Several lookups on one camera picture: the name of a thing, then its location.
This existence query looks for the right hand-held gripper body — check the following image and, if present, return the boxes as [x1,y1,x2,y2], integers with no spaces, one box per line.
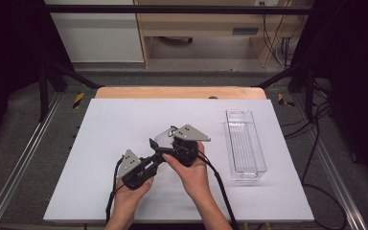
[171,124,212,168]

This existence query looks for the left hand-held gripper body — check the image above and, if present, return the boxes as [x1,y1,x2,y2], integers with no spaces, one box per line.
[116,149,161,192]

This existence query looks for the clear plastic packaging box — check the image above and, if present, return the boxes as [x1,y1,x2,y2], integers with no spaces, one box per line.
[223,108,268,183]

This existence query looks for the person's left hand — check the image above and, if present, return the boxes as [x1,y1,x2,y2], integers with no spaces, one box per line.
[112,176,155,213]

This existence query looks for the person's right hand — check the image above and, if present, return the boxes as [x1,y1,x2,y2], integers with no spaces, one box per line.
[161,141,215,200]

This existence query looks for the white table board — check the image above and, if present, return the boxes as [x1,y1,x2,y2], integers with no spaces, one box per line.
[42,98,315,223]

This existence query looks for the wooden table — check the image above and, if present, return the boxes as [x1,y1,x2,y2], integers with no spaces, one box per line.
[94,85,267,101]

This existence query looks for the yellow black striped tape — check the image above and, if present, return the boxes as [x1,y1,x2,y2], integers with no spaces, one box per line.
[72,92,86,109]
[277,93,297,108]

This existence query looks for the wooden desk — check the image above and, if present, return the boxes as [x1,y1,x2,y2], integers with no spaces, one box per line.
[133,0,311,69]

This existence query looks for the white cabinet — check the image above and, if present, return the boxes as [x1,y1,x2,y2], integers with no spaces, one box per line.
[43,0,145,63]

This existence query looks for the grey desk label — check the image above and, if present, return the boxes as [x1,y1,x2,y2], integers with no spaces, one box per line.
[232,27,260,35]

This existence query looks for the black curtain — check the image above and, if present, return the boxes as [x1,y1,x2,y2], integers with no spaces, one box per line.
[291,0,368,186]
[0,0,75,157]

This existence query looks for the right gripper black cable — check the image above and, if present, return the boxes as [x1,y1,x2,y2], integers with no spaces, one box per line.
[196,150,349,230]

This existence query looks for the black frame strut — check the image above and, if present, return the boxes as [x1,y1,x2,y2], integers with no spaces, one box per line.
[251,60,316,122]
[37,60,105,123]

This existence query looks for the aluminium rail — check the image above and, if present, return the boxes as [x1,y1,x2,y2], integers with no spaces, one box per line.
[0,91,62,230]
[290,93,368,230]

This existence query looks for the bundle of black floor cables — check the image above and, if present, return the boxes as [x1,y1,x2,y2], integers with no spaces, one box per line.
[281,80,334,186]

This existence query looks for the black horizontal frame bar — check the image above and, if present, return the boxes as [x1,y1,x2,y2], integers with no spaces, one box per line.
[43,4,315,15]

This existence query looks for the hanging desk cables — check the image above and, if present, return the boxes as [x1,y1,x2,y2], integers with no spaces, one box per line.
[258,1,308,69]

